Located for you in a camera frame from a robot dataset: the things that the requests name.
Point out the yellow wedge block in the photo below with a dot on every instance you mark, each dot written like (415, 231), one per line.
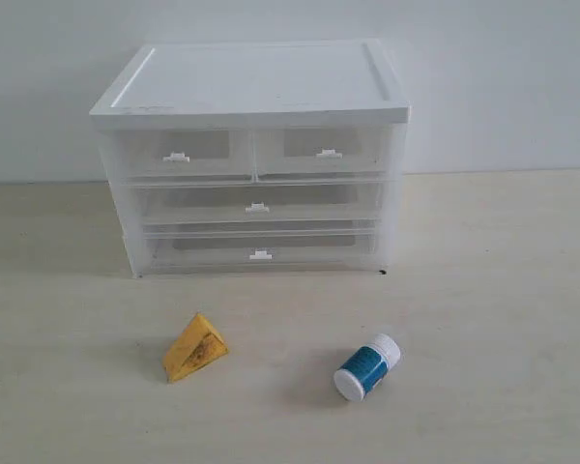
(198, 345)

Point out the white blue pill bottle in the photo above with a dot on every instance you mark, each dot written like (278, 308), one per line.
(367, 367)

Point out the white plastic drawer cabinet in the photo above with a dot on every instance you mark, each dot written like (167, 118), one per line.
(252, 87)

